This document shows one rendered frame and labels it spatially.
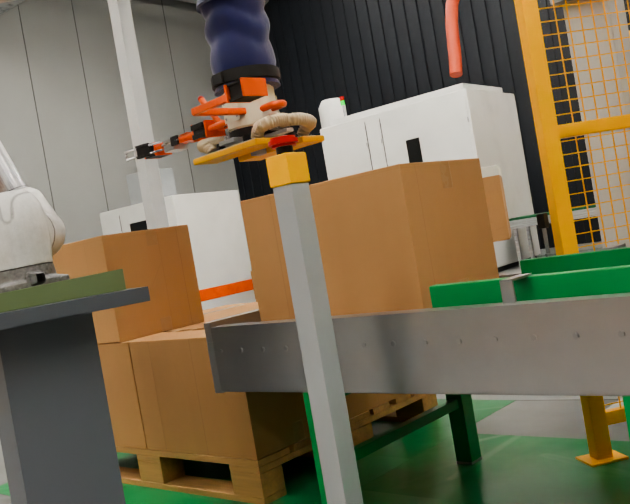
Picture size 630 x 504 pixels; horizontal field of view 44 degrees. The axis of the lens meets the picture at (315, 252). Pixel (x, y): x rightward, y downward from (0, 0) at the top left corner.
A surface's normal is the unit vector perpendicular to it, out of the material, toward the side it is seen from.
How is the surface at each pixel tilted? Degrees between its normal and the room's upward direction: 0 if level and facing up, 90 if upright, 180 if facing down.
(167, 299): 90
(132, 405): 90
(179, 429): 90
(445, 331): 90
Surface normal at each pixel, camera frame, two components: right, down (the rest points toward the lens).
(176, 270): 0.72, -0.11
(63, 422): 0.53, -0.07
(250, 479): -0.66, 0.13
